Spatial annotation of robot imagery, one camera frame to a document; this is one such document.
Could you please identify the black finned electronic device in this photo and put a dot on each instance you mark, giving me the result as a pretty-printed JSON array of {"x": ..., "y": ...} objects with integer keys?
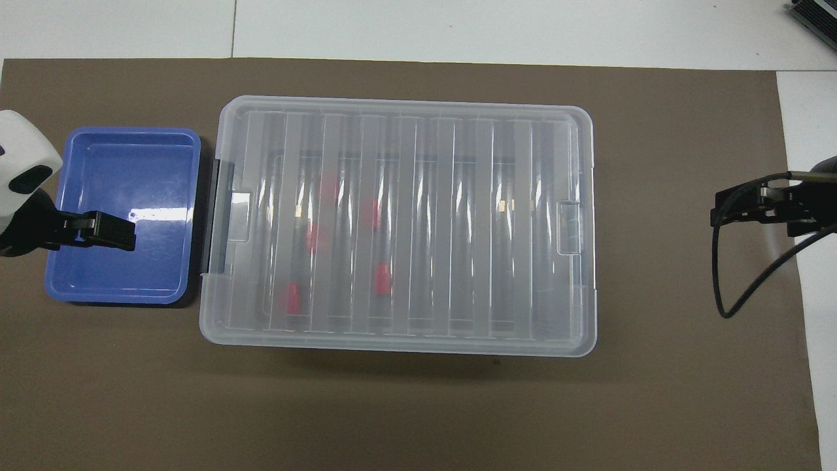
[{"x": 817, "y": 16}]

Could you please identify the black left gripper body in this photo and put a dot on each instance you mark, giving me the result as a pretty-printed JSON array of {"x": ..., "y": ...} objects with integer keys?
[{"x": 29, "y": 226}]

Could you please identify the dark grey box latch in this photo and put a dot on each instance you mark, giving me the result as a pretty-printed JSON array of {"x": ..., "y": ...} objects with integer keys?
[{"x": 217, "y": 216}]

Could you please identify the clear ribbed plastic lid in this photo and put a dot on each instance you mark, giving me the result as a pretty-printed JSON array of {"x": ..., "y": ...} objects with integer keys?
[{"x": 418, "y": 131}]

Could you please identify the clear plastic storage box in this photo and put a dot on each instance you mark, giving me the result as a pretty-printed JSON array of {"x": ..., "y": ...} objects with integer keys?
[{"x": 425, "y": 235}]

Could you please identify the brown paper table mat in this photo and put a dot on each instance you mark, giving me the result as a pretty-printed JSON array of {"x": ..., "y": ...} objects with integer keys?
[{"x": 418, "y": 412}]

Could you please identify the red plastic block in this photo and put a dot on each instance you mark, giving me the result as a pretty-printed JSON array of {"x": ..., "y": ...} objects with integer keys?
[
  {"x": 373, "y": 212},
  {"x": 383, "y": 279},
  {"x": 330, "y": 190},
  {"x": 292, "y": 299},
  {"x": 312, "y": 237}
]

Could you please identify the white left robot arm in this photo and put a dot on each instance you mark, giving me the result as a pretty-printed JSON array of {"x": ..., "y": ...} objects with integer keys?
[{"x": 19, "y": 150}]

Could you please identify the blue plastic tray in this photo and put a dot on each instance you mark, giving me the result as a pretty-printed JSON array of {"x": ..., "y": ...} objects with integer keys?
[{"x": 131, "y": 176}]

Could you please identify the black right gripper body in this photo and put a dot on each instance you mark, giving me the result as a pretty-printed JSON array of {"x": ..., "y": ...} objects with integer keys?
[{"x": 811, "y": 206}]

